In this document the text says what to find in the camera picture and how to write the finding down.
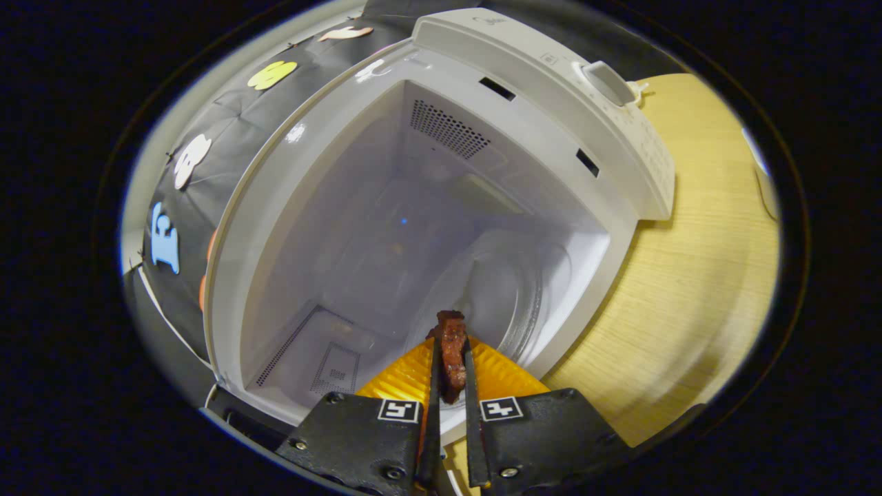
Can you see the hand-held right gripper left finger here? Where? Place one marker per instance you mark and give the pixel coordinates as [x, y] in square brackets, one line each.
[358, 441]

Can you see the glass turntable plate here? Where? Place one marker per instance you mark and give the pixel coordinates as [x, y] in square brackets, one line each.
[510, 289]

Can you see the red-brown meat piece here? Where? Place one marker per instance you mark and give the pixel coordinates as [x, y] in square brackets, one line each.
[451, 358]

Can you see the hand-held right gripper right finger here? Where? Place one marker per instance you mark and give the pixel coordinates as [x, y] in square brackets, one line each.
[537, 441]

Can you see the white microwave oven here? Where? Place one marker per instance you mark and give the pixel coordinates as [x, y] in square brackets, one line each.
[344, 241]

